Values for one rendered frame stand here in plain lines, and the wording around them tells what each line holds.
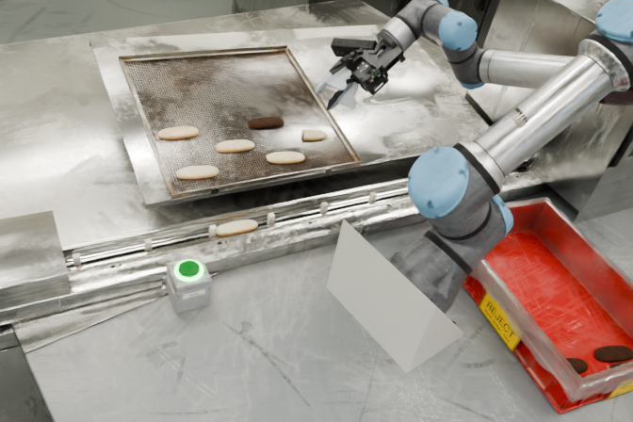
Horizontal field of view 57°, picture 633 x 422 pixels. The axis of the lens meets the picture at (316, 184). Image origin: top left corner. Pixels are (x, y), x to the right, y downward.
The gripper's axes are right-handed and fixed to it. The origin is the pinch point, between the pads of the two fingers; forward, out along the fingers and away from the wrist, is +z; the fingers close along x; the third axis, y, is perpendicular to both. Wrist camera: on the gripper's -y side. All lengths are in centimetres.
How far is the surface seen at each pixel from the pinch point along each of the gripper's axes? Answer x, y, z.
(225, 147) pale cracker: 1.7, -10.2, 25.0
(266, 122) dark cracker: 10.6, -13.6, 13.5
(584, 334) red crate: 28, 73, -4
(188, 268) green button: -17, 19, 44
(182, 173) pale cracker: -6.6, -7.0, 35.8
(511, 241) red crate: 37, 46, -10
